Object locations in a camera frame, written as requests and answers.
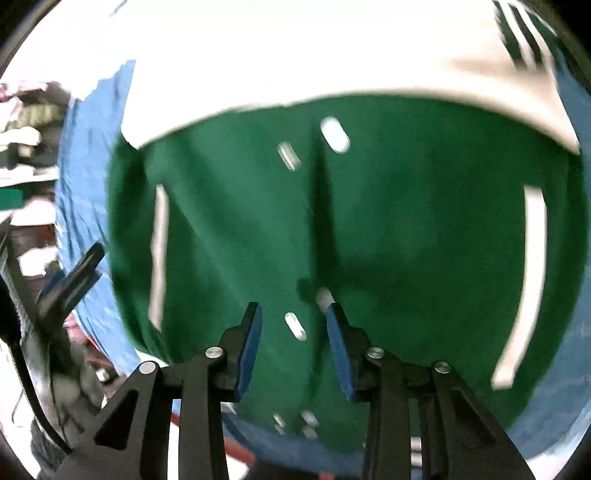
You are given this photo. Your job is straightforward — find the green and white jacket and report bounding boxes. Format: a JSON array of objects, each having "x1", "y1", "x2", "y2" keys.
[{"x1": 106, "y1": 0, "x2": 583, "y2": 455}]

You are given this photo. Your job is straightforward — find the green box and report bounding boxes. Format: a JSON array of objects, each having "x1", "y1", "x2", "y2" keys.
[{"x1": 0, "y1": 188, "x2": 25, "y2": 211}]

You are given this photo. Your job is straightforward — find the grey cloth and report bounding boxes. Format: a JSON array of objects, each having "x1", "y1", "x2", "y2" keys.
[{"x1": 30, "y1": 318, "x2": 112, "y2": 476}]

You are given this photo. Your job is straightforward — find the black cable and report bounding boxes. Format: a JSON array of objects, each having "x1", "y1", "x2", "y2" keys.
[{"x1": 7, "y1": 337, "x2": 75, "y2": 457}]

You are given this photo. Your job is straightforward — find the pile of clothes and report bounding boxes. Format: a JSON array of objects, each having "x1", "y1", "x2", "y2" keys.
[{"x1": 0, "y1": 82, "x2": 71, "y2": 169}]

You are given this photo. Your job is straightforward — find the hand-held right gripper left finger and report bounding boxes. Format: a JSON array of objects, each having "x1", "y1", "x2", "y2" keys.
[{"x1": 53, "y1": 302, "x2": 264, "y2": 480}]

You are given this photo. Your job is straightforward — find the blue bed sheet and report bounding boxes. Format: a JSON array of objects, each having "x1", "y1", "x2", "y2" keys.
[{"x1": 53, "y1": 46, "x2": 591, "y2": 480}]

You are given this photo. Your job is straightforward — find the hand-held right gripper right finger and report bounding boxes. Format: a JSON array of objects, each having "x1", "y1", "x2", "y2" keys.
[{"x1": 325, "y1": 302, "x2": 536, "y2": 480}]

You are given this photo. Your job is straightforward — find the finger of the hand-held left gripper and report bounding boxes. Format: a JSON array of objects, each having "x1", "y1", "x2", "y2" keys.
[
  {"x1": 41, "y1": 271, "x2": 102, "y2": 334},
  {"x1": 36, "y1": 243, "x2": 106, "y2": 315}
]

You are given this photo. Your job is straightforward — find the red strip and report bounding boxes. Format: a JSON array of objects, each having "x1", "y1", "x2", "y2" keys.
[{"x1": 172, "y1": 413, "x2": 256, "y2": 464}]

